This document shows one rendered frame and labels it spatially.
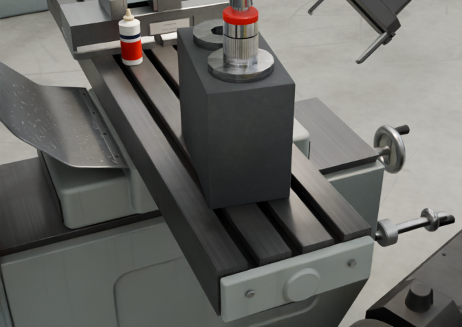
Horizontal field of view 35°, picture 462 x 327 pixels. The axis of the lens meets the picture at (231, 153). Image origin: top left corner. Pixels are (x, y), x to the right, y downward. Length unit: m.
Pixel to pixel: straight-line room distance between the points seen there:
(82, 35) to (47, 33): 2.57
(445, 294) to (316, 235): 0.52
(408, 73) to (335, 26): 0.63
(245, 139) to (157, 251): 0.49
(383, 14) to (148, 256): 0.63
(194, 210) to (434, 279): 0.61
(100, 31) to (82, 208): 0.37
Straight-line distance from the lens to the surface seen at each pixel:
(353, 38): 3.88
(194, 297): 1.53
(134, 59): 1.43
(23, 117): 1.28
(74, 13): 1.52
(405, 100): 3.32
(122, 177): 1.30
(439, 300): 1.41
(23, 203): 1.43
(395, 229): 1.66
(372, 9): 1.13
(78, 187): 1.29
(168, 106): 1.28
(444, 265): 1.52
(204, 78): 0.96
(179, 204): 1.04
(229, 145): 0.97
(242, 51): 0.95
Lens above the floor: 1.56
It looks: 33 degrees down
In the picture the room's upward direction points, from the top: straight up
